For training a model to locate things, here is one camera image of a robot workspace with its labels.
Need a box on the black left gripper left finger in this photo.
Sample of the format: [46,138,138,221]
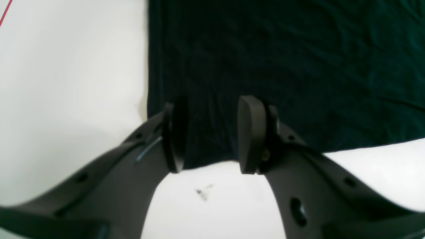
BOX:
[1,97,188,239]

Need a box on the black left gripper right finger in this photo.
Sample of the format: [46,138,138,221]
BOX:
[238,95,425,239]

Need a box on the black T-shirt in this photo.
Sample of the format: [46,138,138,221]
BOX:
[147,0,425,169]

